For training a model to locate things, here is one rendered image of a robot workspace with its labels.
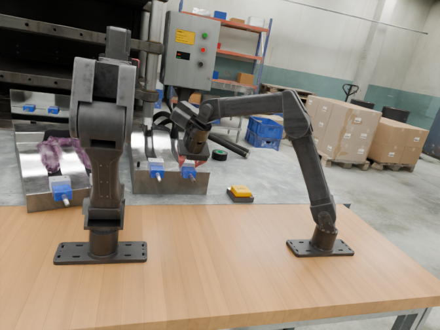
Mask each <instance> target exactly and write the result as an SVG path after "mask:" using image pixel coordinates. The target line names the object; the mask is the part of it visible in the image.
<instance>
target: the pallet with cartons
mask: <svg viewBox="0 0 440 330"><path fill-rule="evenodd" d="M429 132H430V131H429V130H425V129H422V128H418V127H415V126H411V125H409V124H405V123H402V122H398V121H395V120H391V119H387V118H384V117H381V118H380V122H379V124H378V127H377V129H376V133H375V136H374V138H373V142H372V144H371V147H370V149H369V152H368V155H367V159H369V160H371V161H373V162H374V163H373V164H369V166H370V167H372V168H374V169H376V170H382V169H383V167H385V168H387V169H389V170H391V171H393V172H399V170H398V169H400V168H401V169H403V170H406V171H408V172H413V170H414V167H415V164H416V163H417V162H418V159H419V157H420V154H421V152H422V148H423V146H424V143H425V141H426V138H427V136H428V134H429Z"/></svg>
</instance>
